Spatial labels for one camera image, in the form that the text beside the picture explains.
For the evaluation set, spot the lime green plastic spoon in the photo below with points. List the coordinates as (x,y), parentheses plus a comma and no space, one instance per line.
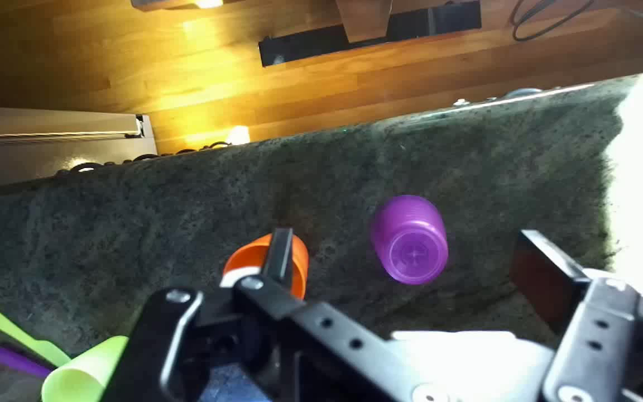
(17,327)

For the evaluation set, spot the purple plastic cup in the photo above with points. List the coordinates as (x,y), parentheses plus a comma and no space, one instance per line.
(409,238)

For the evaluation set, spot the lime green plastic cup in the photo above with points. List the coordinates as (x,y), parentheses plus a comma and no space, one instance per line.
(84,377)

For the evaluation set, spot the orange plastic cup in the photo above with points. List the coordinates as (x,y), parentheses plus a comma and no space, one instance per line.
(246,257)

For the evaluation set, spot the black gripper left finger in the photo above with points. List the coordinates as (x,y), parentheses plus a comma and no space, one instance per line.
(283,257)

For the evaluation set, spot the black floor stand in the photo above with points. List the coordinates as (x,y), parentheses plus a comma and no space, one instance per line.
(300,46)

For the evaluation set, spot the purple plastic utensil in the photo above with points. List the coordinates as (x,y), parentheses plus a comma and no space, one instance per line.
(21,361)

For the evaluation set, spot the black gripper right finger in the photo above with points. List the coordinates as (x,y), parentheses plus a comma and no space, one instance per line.
(559,282)

